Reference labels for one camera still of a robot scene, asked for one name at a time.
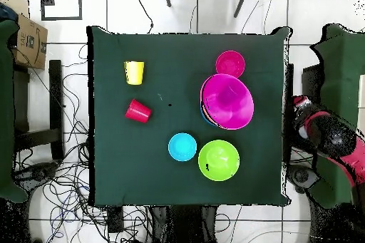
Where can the green bowl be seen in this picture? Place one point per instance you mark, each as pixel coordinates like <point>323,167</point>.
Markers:
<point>219,160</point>

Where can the yellow cup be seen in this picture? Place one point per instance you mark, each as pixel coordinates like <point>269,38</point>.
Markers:
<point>134,72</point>

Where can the small crimson bowl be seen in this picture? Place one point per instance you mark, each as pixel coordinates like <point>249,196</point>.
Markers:
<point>230,62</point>

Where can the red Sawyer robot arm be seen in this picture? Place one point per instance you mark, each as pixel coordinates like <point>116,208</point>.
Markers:
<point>336,137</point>

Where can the black power adapter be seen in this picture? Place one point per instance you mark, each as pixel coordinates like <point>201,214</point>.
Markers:
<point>115,221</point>

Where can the green clothed side table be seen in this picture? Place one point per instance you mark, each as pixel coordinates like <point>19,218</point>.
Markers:
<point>339,77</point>
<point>5,112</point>

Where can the large pink bowl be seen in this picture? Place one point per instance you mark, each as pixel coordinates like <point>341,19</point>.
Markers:
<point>228,112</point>

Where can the black chair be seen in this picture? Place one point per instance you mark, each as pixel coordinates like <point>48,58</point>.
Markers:
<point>310,83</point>

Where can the small light blue bowl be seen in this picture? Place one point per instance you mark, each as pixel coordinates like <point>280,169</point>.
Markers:
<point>182,147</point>

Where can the red cup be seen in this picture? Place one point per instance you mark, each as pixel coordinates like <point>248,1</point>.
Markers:
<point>138,111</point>

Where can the cardboard box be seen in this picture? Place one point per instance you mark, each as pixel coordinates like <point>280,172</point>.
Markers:
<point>31,46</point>

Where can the dark green tablecloth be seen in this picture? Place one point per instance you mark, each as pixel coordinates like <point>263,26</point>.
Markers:
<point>171,69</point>

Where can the black pedestal leg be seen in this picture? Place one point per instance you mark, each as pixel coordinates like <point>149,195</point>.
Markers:
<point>37,172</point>
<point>302,176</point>

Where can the black stool frame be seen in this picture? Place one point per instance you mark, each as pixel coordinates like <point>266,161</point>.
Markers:
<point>55,97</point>

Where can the large blue bowl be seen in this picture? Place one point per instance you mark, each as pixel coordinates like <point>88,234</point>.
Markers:
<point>206,119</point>

